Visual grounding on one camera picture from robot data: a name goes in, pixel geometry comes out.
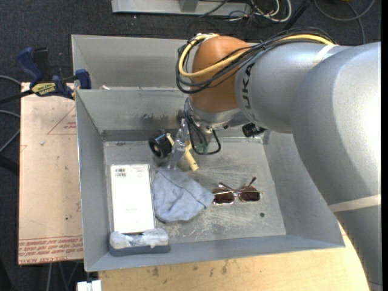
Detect pale blue-grey cloth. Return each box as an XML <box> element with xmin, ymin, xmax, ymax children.
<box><xmin>151</xmin><ymin>166</ymin><xmax>215</xmax><ymax>224</ymax></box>

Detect brown cardboard board red print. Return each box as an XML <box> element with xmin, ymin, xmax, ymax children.
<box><xmin>17</xmin><ymin>81</ymin><xmax>84</xmax><ymax>266</ymax></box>

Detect white and blue-grey sponge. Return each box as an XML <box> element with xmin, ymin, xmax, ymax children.
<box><xmin>108</xmin><ymin>227</ymin><xmax>172</xmax><ymax>258</ymax></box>

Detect black cylinder on white bracket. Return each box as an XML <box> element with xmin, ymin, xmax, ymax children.
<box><xmin>241</xmin><ymin>122</ymin><xmax>268</xmax><ymax>138</ymax></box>

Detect grey metal bin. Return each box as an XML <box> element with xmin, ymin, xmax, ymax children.
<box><xmin>71</xmin><ymin>34</ymin><xmax>346</xmax><ymax>273</ymax></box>

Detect black-headed cream-handled tool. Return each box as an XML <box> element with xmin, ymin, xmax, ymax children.
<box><xmin>147</xmin><ymin>129</ymin><xmax>200</xmax><ymax>172</ymax></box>

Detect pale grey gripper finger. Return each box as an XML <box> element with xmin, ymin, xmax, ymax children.
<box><xmin>167</xmin><ymin>142</ymin><xmax>181</xmax><ymax>170</ymax></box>
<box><xmin>175</xmin><ymin>142</ymin><xmax>187</xmax><ymax>170</ymax></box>

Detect gold-rimmed brown sunglasses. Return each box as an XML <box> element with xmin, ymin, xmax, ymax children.
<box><xmin>211</xmin><ymin>176</ymin><xmax>264</xmax><ymax>207</ymax></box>

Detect white flat box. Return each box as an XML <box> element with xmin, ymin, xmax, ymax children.
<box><xmin>109</xmin><ymin>162</ymin><xmax>157</xmax><ymax>236</ymax></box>

